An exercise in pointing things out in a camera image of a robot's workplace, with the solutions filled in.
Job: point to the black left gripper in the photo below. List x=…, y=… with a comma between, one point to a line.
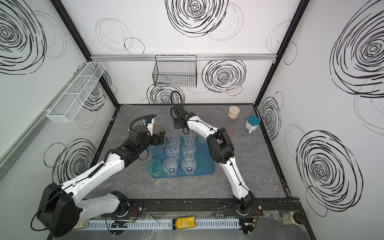
x=159, y=138

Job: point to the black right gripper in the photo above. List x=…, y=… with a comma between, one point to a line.
x=179, y=123

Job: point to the yellow transparent cup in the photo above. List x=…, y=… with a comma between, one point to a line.
x=159, y=130

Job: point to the light blue plastic cup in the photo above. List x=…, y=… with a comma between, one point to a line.
x=157, y=151

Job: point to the clear faceted glass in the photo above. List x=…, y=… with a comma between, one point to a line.
x=190, y=138
x=173, y=151
x=189, y=166
x=174, y=138
x=170, y=167
x=189, y=150

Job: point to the teal green plastic cup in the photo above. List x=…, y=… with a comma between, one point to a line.
x=154, y=168

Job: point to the teal plastic tray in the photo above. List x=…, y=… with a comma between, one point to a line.
x=205, y=164

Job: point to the pink transparent cup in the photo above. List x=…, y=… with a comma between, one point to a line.
x=230, y=130

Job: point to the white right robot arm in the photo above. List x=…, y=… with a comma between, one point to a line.
x=221, y=150

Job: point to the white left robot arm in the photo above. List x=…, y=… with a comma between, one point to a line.
x=63, y=206

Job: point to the white mug teal lid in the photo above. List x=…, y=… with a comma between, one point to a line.
x=252, y=123

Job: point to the black wire basket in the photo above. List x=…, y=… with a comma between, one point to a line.
x=176, y=73

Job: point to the white wire shelf basket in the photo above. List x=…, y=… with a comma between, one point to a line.
x=83, y=91

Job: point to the aluminium wall rail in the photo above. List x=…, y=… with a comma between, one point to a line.
x=183, y=57

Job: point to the yellow box on rail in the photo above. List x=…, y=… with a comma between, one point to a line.
x=184, y=223

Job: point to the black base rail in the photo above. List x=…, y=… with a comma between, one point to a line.
x=226, y=207

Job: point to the white slotted cable duct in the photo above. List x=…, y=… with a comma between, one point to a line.
x=121, y=225

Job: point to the black corner frame post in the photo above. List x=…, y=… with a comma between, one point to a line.
x=66, y=19

